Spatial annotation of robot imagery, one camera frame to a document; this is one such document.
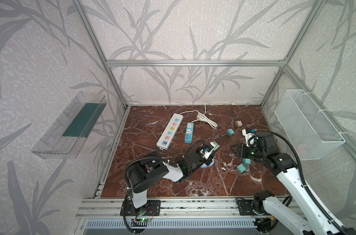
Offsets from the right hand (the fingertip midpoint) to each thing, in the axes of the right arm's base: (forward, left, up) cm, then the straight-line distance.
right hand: (233, 143), depth 77 cm
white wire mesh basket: (-5, -29, +15) cm, 33 cm away
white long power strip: (+16, +38, -16) cm, 44 cm away
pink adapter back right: (+26, -13, -18) cm, 34 cm away
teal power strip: (+18, +23, -17) cm, 34 cm away
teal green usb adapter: (-7, -8, -18) cm, 20 cm away
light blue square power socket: (-9, +15, -9) cm, 20 cm away
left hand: (+2, +8, -4) cm, 9 cm away
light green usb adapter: (0, +9, -3) cm, 9 cm away
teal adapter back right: (+18, -5, -17) cm, 26 cm away
